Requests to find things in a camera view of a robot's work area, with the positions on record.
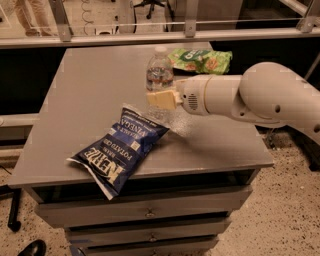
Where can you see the blue kettle chip bag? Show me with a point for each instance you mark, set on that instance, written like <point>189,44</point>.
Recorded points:
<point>112,159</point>

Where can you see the top grey drawer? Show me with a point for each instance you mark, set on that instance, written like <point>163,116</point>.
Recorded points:
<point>144,207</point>

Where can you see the bottom grey drawer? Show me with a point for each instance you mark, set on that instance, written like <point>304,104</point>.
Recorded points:
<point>156,248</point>

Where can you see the middle grey drawer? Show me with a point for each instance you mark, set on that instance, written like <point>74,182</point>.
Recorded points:
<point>148,232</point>

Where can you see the person legs tan trousers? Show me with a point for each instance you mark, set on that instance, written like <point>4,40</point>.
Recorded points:
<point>32,17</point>

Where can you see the grey drawer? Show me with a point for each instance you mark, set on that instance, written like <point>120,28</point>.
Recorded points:
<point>144,207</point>
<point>156,248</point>
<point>148,232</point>

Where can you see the clear plastic water bottle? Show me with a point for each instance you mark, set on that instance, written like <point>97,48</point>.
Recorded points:
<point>159,76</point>

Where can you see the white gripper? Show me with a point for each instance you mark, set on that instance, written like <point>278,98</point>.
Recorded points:
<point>190,94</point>

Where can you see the black chair leg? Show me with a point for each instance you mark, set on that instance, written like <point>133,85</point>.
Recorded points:
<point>13,223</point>

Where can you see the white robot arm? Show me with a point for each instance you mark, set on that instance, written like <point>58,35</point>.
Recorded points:
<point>267,94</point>

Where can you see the grey metal railing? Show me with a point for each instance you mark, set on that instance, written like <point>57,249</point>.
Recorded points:
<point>77,23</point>

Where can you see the green chip bag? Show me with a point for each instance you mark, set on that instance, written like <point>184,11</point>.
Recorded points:
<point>201,61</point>

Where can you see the black office chair base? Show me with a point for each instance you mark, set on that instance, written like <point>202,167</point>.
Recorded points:
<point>152,4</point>

